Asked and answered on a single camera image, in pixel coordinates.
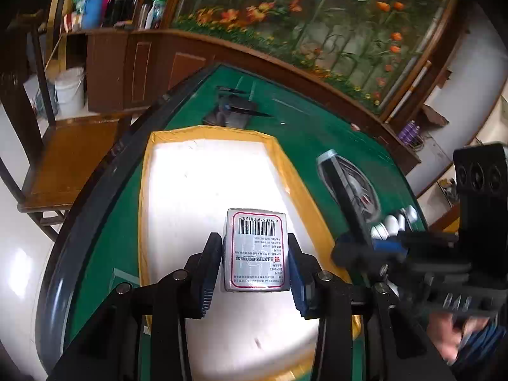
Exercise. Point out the black device on table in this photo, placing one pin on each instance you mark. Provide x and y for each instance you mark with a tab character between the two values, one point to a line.
232	108

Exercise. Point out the wooden chair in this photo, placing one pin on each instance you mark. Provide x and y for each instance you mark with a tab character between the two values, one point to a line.
61	159

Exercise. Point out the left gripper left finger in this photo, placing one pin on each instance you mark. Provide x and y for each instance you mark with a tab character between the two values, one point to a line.
203	269

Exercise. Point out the flower mural glass panel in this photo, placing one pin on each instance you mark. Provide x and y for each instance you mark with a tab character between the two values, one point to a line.
363	48

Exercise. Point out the blue detergent bottle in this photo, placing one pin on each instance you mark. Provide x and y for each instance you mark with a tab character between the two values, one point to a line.
92	14

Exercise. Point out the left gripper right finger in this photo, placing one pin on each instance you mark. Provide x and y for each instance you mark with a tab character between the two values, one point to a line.
302	270

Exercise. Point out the round table centre control panel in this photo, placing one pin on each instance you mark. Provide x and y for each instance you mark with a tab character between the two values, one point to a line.
359	188

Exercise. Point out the small white barcode box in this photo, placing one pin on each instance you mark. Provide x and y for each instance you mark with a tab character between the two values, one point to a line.
255	256

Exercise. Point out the yellow rimmed white tray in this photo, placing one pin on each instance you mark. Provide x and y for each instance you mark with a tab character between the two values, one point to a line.
191	178

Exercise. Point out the white plastic bucket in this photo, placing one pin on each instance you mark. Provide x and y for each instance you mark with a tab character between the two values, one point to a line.
69	91

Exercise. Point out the purple bottles on shelf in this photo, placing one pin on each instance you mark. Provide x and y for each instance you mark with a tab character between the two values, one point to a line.
409	132

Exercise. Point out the person's right hand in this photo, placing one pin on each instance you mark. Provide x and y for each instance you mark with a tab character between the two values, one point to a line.
446	337

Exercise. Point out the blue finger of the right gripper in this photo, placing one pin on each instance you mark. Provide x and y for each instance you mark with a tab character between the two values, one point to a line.
382	245

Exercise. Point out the wooden cabinet with bottles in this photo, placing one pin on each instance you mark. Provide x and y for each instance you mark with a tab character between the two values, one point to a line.
126	68

